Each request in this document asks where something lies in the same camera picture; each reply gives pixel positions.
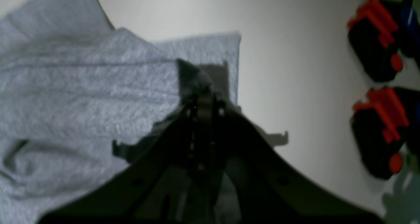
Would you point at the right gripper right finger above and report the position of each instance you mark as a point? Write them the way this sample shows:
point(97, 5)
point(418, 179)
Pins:
point(268, 188)

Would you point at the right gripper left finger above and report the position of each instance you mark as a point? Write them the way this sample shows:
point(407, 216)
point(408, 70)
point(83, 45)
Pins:
point(117, 201)

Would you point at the grey T-shirt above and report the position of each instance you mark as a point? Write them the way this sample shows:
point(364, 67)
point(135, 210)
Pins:
point(71, 84)

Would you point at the blue bar clamp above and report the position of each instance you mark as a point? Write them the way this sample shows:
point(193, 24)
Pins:
point(388, 119)
point(378, 31)

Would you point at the top blue bar clamp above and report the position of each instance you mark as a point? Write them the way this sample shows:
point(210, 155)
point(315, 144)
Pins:
point(378, 31)

